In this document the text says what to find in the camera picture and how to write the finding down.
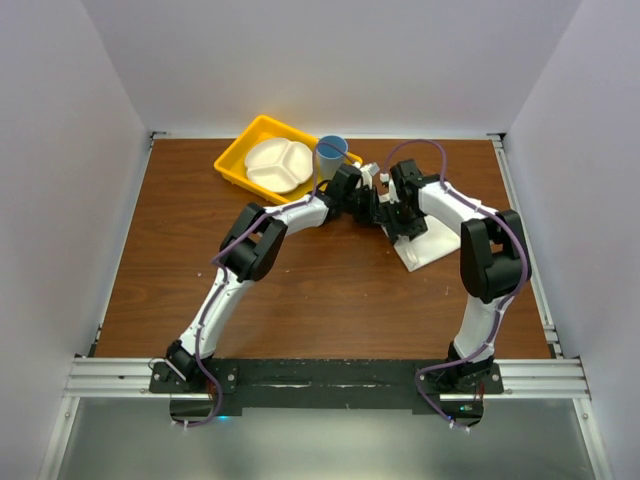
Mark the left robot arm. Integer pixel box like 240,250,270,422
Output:
165,163,379,392

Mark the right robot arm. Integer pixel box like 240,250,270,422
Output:
380,160,531,393

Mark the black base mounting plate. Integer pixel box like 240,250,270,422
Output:
149,358,504,425

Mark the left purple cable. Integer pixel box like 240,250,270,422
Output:
169,140,369,429

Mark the white divided plate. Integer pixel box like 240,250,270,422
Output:
244,137,313,194

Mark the white cloth napkin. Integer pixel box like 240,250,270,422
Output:
382,194,486,272

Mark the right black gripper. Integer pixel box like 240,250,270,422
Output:
379,197,427,245

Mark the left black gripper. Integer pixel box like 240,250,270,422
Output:
342,186,384,227

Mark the yellow plastic tray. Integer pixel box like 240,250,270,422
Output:
213,114,364,206

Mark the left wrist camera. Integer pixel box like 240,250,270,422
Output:
354,162,380,188

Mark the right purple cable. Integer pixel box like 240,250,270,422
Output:
379,138,530,431

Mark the blue plastic cup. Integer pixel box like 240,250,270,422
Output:
316,135,349,180

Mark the purple cable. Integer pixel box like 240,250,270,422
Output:
169,140,369,429
379,138,530,431

